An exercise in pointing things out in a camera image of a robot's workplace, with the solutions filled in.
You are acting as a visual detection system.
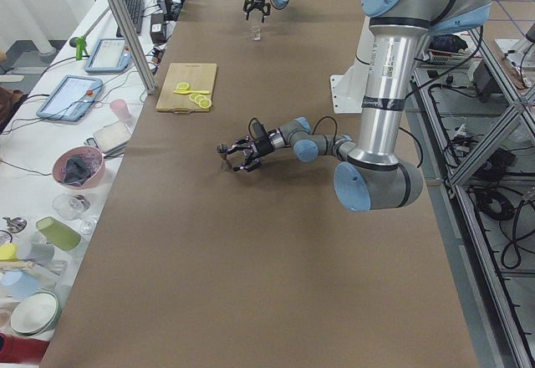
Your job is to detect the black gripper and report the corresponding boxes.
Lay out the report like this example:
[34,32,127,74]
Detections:
[227,135,274,172]
[243,0,270,23]

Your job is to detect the small glass measuring cup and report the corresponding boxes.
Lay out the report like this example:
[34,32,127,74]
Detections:
[251,25,262,41]

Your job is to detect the steel jigger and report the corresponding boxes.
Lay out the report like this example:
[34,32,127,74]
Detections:
[216,143,232,171]

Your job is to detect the pink plastic cup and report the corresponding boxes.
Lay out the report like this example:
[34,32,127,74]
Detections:
[110,99,131,123]

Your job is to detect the green cup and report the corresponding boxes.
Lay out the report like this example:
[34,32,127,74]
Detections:
[35,217,81,252]

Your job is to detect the grey cup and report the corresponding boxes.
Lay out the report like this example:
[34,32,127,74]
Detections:
[17,243,54,265]

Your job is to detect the yellow cup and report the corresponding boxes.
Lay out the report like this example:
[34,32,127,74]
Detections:
[0,243,18,262]

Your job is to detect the light blue cup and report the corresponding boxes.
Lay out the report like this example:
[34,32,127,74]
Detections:
[1,269,41,301]

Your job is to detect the outer lemon slice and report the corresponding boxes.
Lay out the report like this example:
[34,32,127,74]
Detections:
[197,98,212,110]

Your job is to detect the wooden cutting board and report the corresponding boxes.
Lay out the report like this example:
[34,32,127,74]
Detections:
[155,63,217,114]

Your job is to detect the single lemon slice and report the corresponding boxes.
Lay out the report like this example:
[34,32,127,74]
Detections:
[175,82,190,92]

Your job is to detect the black power adapter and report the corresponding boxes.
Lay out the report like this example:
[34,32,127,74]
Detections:
[150,13,167,44]

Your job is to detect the black keyboard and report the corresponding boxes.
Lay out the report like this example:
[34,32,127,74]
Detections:
[124,0,145,35]

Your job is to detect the silver kitchen scale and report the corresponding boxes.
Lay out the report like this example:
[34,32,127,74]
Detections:
[93,121,131,154]

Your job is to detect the far blue teach pendant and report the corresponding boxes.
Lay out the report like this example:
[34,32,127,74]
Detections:
[84,38,131,74]

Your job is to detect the blue teach pendant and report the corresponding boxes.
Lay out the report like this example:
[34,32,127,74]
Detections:
[36,74,104,123]
[84,38,131,74]

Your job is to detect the pink bowl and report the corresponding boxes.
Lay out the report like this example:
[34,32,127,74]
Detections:
[52,146,105,190]

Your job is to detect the grey cloth in bowl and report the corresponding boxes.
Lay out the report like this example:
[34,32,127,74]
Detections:
[63,154,92,187]

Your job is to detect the near blue teach pendant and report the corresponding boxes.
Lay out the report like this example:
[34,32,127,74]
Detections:
[36,74,104,123]

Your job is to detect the wine glass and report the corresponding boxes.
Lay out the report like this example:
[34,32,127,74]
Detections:
[52,193,98,236]

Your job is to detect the white green bowl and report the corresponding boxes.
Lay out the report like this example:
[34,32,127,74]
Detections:
[10,291,60,336]

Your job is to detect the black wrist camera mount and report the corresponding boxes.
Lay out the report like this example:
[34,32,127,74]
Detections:
[247,117,268,140]

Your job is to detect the white camera pole base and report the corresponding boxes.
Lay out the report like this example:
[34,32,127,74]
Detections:
[330,16,374,114]

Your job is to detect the aluminium frame post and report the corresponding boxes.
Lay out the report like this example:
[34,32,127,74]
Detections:
[108,0,156,95]

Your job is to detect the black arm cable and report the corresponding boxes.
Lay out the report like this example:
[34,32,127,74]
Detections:
[313,115,424,168]

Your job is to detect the green handled tool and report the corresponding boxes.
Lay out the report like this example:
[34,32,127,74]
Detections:
[69,8,110,61]

